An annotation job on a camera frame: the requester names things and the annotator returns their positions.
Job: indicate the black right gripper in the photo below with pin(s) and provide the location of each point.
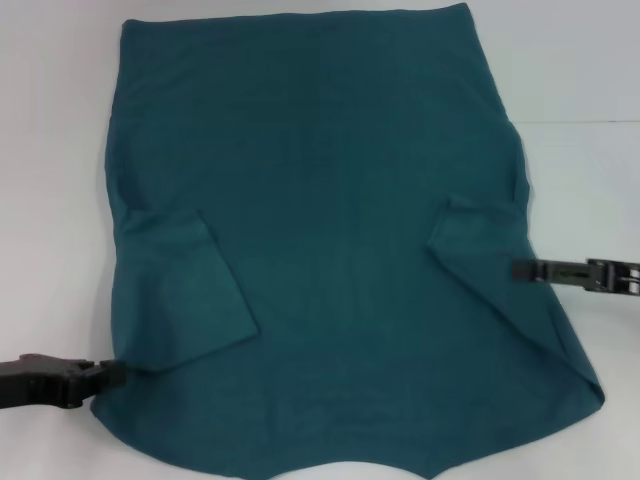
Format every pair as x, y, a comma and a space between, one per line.
617, 277

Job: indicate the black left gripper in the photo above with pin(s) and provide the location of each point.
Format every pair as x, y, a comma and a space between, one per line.
35, 382

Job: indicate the teal blue shirt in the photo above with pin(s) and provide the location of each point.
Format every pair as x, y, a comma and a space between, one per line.
320, 225

